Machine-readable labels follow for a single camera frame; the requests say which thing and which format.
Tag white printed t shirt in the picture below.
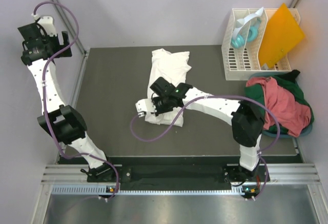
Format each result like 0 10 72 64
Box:
145 48 192 125

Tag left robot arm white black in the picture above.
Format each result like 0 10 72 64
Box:
18 22 118 182

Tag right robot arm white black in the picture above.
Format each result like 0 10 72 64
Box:
150 77 264 182

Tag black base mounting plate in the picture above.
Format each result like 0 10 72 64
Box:
87 156 270 184

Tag white plastic file organizer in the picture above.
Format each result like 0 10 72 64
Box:
221 8 292 80

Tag teal white headphones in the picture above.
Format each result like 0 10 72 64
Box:
231 7 264 49

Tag green t shirt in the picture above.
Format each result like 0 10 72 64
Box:
243 69 315 134

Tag pink t shirt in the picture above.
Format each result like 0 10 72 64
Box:
245 77 312 138

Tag orange plastic folder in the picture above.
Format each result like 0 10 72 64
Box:
258 3 305 69

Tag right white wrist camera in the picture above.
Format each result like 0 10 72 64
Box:
135 98 157 117

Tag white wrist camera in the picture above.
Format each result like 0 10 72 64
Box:
135 98 157 117
32 14 57 37

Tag aluminium corner post left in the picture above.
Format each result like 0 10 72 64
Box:
50 0 88 56

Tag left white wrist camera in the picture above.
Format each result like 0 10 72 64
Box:
32 14 57 37

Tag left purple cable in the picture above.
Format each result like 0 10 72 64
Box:
33 1 120 203

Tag purple cable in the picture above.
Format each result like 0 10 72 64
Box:
33 1 120 203
130 95 281 201

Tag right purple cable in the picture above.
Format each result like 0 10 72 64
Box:
130 95 281 201

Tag grey slotted cable duct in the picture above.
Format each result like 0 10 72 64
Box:
51 185 256 196

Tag aluminium frame rail front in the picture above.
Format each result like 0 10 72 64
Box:
42 164 320 185

